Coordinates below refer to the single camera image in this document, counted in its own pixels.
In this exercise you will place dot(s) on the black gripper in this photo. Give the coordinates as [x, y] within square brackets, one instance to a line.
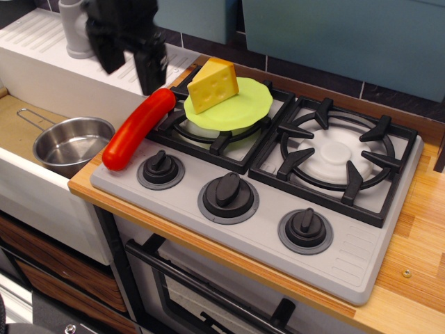
[115, 26]

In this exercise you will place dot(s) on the red toy sausage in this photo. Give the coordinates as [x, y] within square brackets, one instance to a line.
[129, 136]

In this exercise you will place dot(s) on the yellow cheese wedge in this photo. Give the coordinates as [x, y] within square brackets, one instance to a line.
[214, 83]

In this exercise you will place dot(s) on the small steel pot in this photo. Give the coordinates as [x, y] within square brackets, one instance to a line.
[66, 147]

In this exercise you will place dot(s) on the white sink unit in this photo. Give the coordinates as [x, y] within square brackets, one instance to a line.
[40, 81]

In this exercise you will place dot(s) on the light green plate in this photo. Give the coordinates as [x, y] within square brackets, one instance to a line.
[251, 104]

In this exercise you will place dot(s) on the grey toy faucet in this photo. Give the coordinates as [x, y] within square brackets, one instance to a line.
[74, 26]

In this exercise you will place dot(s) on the black left stove knob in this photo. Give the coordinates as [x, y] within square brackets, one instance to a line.
[161, 171]

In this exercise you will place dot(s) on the black stove knob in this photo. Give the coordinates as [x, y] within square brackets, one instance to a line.
[305, 232]
[161, 171]
[228, 200]

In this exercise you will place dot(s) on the black left burner grate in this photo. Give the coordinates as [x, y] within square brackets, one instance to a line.
[234, 150]

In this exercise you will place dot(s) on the black burner grate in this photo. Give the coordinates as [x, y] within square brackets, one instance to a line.
[234, 150]
[341, 160]

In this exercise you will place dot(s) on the black middle stove knob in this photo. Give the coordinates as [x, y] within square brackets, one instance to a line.
[228, 200]

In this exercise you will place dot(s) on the wooden drawer fronts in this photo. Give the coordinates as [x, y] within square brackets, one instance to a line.
[66, 276]

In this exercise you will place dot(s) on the grey toy stove top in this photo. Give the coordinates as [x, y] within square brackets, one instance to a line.
[347, 269]

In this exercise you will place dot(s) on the black right burner grate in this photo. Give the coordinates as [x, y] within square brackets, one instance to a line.
[341, 160]

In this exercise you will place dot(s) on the black right stove knob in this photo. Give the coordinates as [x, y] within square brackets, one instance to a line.
[305, 232]

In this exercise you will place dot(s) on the oven door with black handle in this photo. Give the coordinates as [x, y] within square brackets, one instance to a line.
[197, 295]

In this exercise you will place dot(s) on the teal right wall cabinet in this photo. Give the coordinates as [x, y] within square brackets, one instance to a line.
[398, 45]

